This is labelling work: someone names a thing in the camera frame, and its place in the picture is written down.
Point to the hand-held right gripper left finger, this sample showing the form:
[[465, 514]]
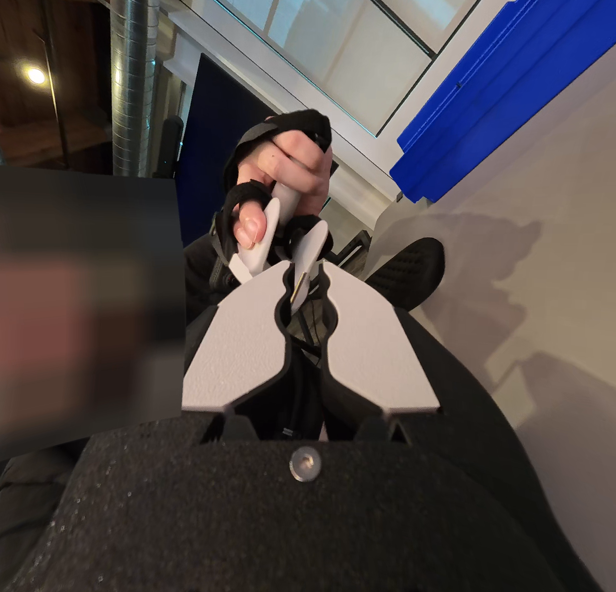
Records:
[[236, 351]]

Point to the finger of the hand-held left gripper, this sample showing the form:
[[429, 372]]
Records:
[[310, 250], [255, 264]]

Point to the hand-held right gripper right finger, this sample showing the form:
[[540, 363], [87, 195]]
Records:
[[380, 356]]

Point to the long metal screw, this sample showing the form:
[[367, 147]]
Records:
[[301, 282]]

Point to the blue plastic bin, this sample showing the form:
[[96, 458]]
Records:
[[481, 110]]

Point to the person's left hand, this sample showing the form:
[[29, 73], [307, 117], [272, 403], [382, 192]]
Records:
[[298, 163]]

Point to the black wrist rest pad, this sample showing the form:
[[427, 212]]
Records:
[[409, 269]]

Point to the large dark screen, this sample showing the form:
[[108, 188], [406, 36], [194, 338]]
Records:
[[207, 144]]

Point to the large paned window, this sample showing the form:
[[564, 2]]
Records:
[[346, 48]]

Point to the ceiling light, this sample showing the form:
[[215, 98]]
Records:
[[34, 75]]

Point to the silver ventilation duct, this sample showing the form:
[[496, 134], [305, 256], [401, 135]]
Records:
[[132, 72]]

